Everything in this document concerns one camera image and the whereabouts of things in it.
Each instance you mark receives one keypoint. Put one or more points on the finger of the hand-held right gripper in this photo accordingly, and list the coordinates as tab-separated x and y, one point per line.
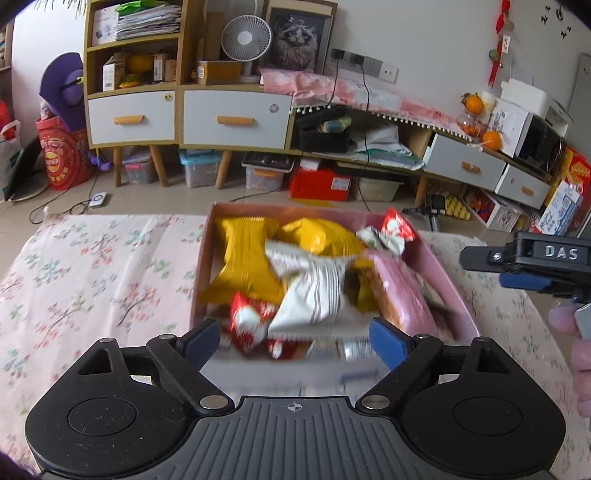
524	282
485	259

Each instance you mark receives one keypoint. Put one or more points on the low wooden stand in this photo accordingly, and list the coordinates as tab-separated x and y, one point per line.
415	152

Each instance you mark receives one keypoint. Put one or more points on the wooden shelf cabinet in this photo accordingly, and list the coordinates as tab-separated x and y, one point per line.
180	60

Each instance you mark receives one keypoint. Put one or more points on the red flat box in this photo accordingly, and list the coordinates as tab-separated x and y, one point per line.
318	184

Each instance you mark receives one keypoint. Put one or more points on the black keyboard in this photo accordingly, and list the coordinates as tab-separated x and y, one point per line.
268	161

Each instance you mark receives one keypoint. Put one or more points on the red printed bag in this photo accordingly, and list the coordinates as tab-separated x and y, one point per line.
62	157

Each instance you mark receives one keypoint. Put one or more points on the blue white printed carton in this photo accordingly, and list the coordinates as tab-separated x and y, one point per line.
561	210

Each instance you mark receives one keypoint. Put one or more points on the framed cat picture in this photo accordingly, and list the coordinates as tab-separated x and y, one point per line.
298	39

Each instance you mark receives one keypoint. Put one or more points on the stack of papers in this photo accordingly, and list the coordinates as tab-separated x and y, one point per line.
147	21

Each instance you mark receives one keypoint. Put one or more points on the clear bin blue lid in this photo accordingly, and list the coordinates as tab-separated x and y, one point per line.
199	168

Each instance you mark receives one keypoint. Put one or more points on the pile of white papers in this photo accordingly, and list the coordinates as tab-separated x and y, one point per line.
388	147

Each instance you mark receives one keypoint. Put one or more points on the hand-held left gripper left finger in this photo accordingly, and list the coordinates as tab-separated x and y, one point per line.
203	344

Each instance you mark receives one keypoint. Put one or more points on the white cabinet drawer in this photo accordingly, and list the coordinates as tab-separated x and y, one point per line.
466	152
235	138
129	106
521	182

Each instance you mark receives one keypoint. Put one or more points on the white shelf box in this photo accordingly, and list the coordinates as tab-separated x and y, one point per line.
105	25

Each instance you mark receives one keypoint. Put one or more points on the small white carton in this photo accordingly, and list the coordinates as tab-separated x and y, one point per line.
113	74

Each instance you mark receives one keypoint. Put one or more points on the black microwave oven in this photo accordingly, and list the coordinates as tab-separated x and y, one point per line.
540	145

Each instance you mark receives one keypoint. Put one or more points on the wooden bookshelf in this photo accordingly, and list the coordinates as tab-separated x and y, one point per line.
5	60

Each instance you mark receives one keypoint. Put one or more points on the red hanging ornament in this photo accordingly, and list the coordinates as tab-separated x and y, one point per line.
501	18

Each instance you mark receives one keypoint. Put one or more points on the black flat board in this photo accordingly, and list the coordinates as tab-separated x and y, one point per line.
25	170

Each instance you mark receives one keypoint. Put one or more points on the white green-print snack packet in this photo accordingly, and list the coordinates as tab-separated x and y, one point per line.
314	286

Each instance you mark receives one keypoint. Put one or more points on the pink cloth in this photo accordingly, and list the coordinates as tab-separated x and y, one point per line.
323	90

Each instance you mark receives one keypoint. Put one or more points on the orange fruit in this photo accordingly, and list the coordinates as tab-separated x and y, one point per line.
473	104
491	141

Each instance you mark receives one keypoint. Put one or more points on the plain white box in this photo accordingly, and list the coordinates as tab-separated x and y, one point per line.
531	99

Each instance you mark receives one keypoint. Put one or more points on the white desk fan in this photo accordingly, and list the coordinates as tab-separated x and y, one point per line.
246	39

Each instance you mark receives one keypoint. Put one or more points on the small white device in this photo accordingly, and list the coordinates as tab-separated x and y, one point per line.
98	199

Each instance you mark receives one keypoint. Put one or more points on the large yellow snack packet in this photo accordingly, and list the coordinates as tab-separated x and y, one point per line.
244	258
318	235

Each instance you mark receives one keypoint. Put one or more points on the yellow shelf item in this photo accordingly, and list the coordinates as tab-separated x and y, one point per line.
138	64

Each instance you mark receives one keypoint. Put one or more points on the black storage box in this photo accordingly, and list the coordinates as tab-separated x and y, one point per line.
321	138

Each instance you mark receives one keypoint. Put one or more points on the pink cardboard box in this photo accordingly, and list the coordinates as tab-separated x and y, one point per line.
457	309

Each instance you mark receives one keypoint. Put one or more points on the white paper bag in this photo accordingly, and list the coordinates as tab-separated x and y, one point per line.
9	161

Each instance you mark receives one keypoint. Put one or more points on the purple plush toy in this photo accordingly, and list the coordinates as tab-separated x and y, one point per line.
64	87

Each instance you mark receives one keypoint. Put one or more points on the yellow chips packet blue label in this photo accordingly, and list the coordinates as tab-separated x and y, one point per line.
362	290

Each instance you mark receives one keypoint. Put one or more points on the red yellow printed box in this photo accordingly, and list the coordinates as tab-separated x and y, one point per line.
577	173

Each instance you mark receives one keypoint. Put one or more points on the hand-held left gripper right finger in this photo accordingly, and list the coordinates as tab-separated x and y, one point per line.
385	344

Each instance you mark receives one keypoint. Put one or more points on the yellow toy blocks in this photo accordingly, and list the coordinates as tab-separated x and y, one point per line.
455	206

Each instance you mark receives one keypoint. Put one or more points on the small brown box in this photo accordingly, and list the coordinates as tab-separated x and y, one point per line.
165	68

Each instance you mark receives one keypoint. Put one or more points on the white printed toy box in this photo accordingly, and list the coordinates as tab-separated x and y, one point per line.
496	210

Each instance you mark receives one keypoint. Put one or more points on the wall power sockets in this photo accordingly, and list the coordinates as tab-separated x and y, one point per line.
369	64

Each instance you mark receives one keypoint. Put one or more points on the clear bin orange lid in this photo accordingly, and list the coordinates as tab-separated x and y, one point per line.
264	179

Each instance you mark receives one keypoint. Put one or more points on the pink snack packet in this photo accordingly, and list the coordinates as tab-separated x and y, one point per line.
401	295

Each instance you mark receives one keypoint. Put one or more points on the clear storage bin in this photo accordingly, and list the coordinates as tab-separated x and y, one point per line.
138	171
378	190

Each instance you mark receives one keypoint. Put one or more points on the person's right hand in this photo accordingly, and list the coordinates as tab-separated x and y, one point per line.
561	318

